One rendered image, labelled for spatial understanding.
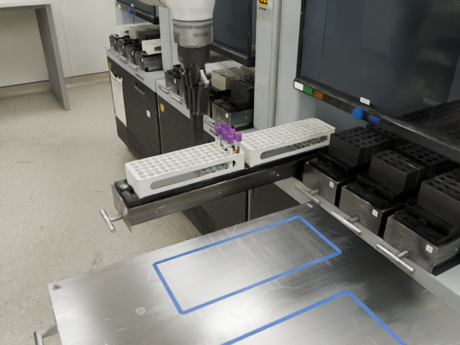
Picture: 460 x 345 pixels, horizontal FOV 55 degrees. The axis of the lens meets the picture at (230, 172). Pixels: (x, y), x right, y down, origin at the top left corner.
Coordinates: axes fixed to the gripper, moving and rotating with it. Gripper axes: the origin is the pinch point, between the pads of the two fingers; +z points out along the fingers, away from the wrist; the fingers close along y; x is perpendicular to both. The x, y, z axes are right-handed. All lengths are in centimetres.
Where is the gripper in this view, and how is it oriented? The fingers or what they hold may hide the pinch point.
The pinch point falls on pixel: (196, 125)
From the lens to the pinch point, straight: 112.1
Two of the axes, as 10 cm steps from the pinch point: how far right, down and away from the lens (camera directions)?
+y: 5.0, 4.3, -7.6
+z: 0.0, 8.7, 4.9
